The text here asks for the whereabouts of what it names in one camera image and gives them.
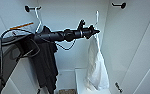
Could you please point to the white shirt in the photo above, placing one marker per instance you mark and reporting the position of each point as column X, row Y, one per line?
column 97, row 66

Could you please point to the white wardrobe door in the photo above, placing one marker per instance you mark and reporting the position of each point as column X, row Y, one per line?
column 147, row 66

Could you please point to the white wardrobe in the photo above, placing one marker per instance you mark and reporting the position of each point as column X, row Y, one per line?
column 71, row 13

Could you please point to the black wardrobe hook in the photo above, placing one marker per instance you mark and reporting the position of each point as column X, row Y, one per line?
column 29, row 8
column 121, row 5

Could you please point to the black garment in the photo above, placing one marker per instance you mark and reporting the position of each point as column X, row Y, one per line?
column 47, row 63

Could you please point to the white wardrobe shelf bench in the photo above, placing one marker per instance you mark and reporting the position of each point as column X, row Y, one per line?
column 80, row 83

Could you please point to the orange tag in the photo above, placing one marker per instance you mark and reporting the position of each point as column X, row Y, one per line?
column 22, row 25

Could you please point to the dark wardrobe fitting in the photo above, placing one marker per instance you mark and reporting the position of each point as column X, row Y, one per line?
column 118, row 87

